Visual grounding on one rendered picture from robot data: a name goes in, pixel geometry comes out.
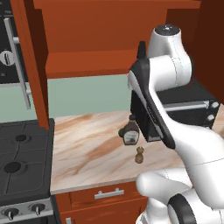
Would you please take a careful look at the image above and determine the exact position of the orange wooden drawer front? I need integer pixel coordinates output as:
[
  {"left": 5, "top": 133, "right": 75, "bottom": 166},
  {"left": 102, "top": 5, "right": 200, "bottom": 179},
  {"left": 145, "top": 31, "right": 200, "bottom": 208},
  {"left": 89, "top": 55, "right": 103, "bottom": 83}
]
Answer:
[{"left": 69, "top": 181, "right": 149, "bottom": 208}]

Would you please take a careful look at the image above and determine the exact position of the black microwave oven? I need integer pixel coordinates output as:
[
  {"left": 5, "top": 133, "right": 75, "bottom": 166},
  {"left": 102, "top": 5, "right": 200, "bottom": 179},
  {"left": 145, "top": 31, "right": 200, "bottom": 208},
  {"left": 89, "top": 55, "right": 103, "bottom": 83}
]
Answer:
[{"left": 0, "top": 0, "right": 30, "bottom": 86}]

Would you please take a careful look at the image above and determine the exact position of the grey drawer handle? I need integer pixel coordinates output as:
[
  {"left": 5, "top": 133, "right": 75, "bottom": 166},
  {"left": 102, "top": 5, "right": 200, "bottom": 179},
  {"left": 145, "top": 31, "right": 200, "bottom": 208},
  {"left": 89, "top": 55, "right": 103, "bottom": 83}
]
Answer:
[{"left": 94, "top": 187, "right": 125, "bottom": 200}]

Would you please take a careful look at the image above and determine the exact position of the grey toaster oven handle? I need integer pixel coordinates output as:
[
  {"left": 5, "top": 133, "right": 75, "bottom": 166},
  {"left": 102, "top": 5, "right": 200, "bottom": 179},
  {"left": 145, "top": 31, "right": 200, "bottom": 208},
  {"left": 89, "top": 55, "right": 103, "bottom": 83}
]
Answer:
[{"left": 163, "top": 101, "right": 212, "bottom": 113}]

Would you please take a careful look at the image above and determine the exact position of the black stove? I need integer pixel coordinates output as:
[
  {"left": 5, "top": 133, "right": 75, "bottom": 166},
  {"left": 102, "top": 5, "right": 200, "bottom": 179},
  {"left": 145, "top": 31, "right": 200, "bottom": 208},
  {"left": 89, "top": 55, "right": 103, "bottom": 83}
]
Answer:
[{"left": 0, "top": 117, "right": 57, "bottom": 224}]

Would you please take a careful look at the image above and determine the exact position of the orange wooden open cabinet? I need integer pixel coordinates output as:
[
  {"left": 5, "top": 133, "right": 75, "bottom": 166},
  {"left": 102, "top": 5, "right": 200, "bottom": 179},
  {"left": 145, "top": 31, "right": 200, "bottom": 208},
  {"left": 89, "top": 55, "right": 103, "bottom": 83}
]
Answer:
[{"left": 24, "top": 0, "right": 202, "bottom": 80}]

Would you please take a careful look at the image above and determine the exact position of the black stove knob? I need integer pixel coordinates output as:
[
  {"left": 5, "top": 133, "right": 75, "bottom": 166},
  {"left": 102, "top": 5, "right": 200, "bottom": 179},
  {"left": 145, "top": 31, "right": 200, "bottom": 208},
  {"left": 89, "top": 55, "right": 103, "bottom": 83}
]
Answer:
[
  {"left": 31, "top": 203, "right": 46, "bottom": 217},
  {"left": 3, "top": 207, "right": 19, "bottom": 221}
]

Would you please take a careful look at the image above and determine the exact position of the black toaster oven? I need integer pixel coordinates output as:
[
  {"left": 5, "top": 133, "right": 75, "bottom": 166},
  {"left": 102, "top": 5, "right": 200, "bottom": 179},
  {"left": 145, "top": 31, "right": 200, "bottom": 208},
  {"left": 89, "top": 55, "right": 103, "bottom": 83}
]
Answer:
[{"left": 129, "top": 80, "right": 221, "bottom": 144}]

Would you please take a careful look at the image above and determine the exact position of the long grey cabinet door handle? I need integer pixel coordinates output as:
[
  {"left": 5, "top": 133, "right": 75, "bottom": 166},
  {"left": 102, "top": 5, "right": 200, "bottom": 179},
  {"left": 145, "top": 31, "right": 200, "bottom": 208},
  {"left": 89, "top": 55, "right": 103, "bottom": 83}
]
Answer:
[{"left": 3, "top": 17, "right": 32, "bottom": 110}]

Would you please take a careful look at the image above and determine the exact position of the brown syrup bottle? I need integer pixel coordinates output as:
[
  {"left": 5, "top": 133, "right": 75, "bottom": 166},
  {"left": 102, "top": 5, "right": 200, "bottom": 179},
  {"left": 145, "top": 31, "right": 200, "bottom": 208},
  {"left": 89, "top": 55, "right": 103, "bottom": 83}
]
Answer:
[{"left": 122, "top": 114, "right": 141, "bottom": 146}]

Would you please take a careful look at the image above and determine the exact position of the brown pepper shaker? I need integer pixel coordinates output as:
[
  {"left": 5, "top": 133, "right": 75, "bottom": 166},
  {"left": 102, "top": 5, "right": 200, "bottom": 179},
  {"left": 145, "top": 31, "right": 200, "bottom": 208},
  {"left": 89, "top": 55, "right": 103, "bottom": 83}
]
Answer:
[{"left": 134, "top": 146, "right": 145, "bottom": 165}]

